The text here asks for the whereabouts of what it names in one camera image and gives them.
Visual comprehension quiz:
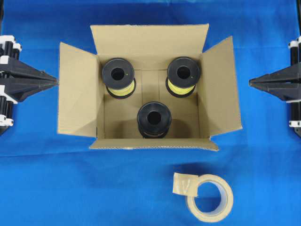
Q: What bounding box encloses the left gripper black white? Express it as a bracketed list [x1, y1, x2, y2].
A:
[0, 35, 57, 135]

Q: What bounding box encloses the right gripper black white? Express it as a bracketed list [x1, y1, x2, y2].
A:
[249, 37, 301, 136]

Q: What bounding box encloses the brown cardboard box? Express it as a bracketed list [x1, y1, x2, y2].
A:
[58, 24, 242, 151]

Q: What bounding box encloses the blue table cloth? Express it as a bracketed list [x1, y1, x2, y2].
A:
[0, 0, 301, 226]

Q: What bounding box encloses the beige packing tape roll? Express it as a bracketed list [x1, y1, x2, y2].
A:
[173, 172, 234, 223]

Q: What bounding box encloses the black spool yellow wire left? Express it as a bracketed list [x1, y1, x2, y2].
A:
[102, 57, 137, 99]

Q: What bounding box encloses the black spool yellow wire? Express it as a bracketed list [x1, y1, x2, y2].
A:
[166, 56, 201, 97]
[102, 57, 137, 99]

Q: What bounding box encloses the black spool yellow wire right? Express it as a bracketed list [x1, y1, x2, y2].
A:
[166, 56, 201, 97]

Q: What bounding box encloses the black spool dark wire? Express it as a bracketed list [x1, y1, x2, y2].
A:
[137, 101, 172, 139]

